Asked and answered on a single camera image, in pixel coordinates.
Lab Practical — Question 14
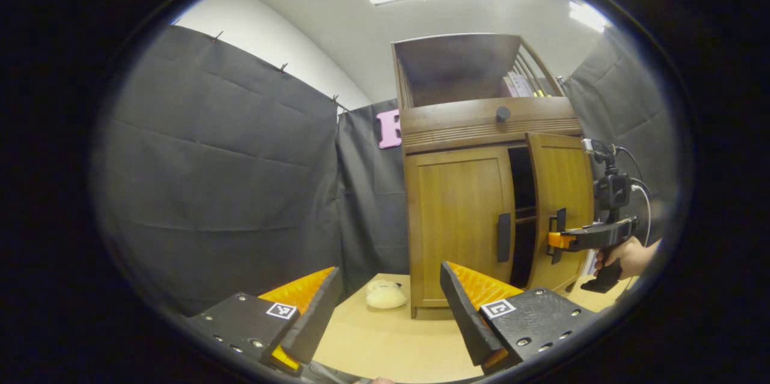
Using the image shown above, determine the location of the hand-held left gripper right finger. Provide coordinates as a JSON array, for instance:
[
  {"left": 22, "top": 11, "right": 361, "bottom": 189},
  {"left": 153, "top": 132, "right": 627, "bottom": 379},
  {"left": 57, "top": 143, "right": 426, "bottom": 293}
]
[{"left": 439, "top": 261, "right": 599, "bottom": 376}]

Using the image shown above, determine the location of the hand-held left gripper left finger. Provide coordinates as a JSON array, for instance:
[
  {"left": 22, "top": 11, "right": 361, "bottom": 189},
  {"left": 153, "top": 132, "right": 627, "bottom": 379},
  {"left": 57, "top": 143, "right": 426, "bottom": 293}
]
[{"left": 186, "top": 267, "right": 343, "bottom": 377}]

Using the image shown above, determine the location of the black door handle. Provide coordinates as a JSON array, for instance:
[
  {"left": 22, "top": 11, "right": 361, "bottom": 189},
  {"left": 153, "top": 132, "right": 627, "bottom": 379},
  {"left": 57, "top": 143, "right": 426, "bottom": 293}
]
[
  {"left": 497, "top": 212, "right": 512, "bottom": 263},
  {"left": 550, "top": 208, "right": 567, "bottom": 264}
]

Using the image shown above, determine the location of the wooden cabinet door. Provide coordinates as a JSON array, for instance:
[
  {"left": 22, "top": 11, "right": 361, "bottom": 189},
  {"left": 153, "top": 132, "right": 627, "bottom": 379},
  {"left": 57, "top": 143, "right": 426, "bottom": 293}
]
[
  {"left": 404, "top": 144, "right": 517, "bottom": 309},
  {"left": 526, "top": 132, "right": 596, "bottom": 294}
]

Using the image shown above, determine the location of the wooden double-door shoe cabinet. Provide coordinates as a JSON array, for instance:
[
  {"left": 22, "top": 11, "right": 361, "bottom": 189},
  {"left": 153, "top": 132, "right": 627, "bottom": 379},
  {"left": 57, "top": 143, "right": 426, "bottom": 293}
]
[{"left": 391, "top": 33, "right": 596, "bottom": 320}]

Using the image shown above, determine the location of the yellow plush toy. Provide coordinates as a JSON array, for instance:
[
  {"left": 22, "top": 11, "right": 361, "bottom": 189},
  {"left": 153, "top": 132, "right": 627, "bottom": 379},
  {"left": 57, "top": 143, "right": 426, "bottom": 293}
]
[{"left": 365, "top": 279, "right": 408, "bottom": 310}]

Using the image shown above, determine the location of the black backdrop cloth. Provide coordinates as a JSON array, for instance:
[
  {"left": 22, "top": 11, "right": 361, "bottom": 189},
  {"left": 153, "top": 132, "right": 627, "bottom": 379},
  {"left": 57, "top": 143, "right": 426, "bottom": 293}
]
[{"left": 93, "top": 24, "right": 677, "bottom": 312}]

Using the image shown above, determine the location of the small ceiling lamp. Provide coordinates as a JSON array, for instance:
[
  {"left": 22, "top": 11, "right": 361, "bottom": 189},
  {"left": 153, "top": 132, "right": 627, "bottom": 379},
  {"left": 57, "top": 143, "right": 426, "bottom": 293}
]
[{"left": 568, "top": 1, "right": 611, "bottom": 34}]

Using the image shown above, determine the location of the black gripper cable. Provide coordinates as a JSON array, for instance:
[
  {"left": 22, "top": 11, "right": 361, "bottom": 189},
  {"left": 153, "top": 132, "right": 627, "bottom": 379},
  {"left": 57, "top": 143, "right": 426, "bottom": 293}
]
[{"left": 615, "top": 146, "right": 655, "bottom": 247}]

